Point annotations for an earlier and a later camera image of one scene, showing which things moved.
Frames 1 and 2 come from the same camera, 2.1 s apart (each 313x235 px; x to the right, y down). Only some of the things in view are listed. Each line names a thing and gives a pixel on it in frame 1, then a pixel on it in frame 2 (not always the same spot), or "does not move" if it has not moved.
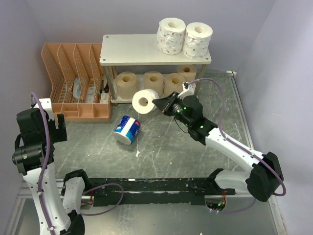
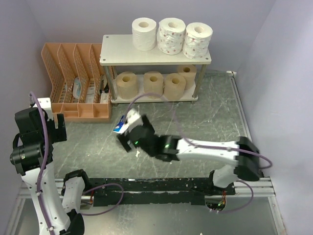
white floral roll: [170, 35] does not move
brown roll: [126, 83] does not move
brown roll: [154, 81] does not move
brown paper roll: [173, 82] does not move
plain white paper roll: [142, 101] to [144, 34]
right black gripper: [165, 104] to [123, 139]
